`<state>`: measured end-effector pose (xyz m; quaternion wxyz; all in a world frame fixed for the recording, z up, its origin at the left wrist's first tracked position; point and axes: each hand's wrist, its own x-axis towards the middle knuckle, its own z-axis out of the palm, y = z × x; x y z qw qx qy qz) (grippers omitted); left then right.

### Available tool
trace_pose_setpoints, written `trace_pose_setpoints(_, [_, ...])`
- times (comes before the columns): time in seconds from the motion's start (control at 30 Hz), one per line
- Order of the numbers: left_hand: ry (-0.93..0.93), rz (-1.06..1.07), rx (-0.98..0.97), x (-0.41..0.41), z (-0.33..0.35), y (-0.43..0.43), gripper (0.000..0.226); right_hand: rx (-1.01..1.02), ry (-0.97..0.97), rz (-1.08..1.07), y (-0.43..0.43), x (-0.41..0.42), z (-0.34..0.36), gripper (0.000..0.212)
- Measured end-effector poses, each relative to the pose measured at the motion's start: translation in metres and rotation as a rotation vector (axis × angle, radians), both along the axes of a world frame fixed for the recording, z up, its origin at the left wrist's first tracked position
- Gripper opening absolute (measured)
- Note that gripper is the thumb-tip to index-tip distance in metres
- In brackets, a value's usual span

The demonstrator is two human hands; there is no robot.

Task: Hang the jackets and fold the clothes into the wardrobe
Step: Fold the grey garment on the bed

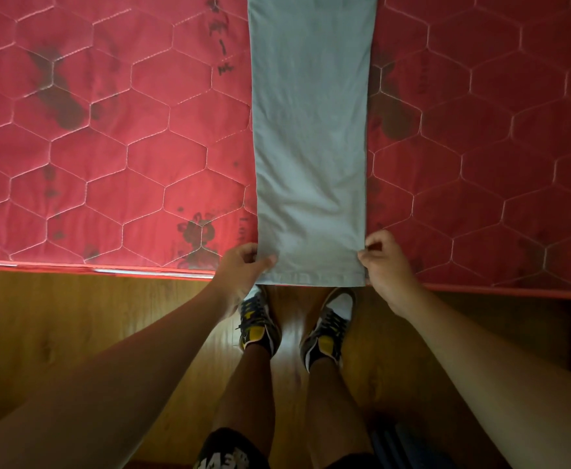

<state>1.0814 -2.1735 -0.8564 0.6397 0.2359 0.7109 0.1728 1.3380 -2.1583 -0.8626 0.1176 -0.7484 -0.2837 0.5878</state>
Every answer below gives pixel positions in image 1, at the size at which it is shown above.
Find person's left hand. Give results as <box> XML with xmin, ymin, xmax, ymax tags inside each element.
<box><xmin>212</xmin><ymin>242</ymin><xmax>279</xmax><ymax>318</ymax></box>

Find person's right hand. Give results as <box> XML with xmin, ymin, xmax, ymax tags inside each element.
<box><xmin>357</xmin><ymin>230</ymin><xmax>425</xmax><ymax>318</ymax></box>

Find grey trousers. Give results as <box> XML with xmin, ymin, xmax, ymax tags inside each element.
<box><xmin>246</xmin><ymin>0</ymin><xmax>379</xmax><ymax>288</ymax></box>

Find person's right forearm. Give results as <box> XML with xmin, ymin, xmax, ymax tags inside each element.
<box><xmin>402</xmin><ymin>287</ymin><xmax>571</xmax><ymax>469</ymax></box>

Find person's left forearm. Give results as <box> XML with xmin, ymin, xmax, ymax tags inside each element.
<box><xmin>0</xmin><ymin>287</ymin><xmax>233</xmax><ymax>469</ymax></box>

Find person's left shoe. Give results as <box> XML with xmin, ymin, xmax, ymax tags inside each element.
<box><xmin>236</xmin><ymin>287</ymin><xmax>282</xmax><ymax>357</ymax></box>

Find person's shoe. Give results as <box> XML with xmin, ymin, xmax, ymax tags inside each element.
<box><xmin>236</xmin><ymin>287</ymin><xmax>282</xmax><ymax>357</ymax></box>
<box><xmin>300</xmin><ymin>287</ymin><xmax>357</xmax><ymax>373</ymax></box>

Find person's right shoe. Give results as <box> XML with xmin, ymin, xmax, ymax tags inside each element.
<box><xmin>300</xmin><ymin>287</ymin><xmax>357</xmax><ymax>373</ymax></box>

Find person's left leg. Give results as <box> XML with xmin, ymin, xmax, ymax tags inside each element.
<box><xmin>212</xmin><ymin>344</ymin><xmax>276</xmax><ymax>457</ymax></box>

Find person's leg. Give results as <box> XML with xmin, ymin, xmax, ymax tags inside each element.
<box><xmin>212</xmin><ymin>344</ymin><xmax>276</xmax><ymax>457</ymax></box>
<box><xmin>304</xmin><ymin>358</ymin><xmax>375</xmax><ymax>469</ymax></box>

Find person's right leg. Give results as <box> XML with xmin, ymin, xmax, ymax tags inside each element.
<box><xmin>304</xmin><ymin>358</ymin><xmax>375</xmax><ymax>469</ymax></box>

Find person's dark shorts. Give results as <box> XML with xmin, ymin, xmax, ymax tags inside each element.
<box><xmin>192</xmin><ymin>419</ymin><xmax>457</xmax><ymax>469</ymax></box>

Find red quilted mattress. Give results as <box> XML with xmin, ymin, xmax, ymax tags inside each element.
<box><xmin>0</xmin><ymin>0</ymin><xmax>571</xmax><ymax>301</ymax></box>

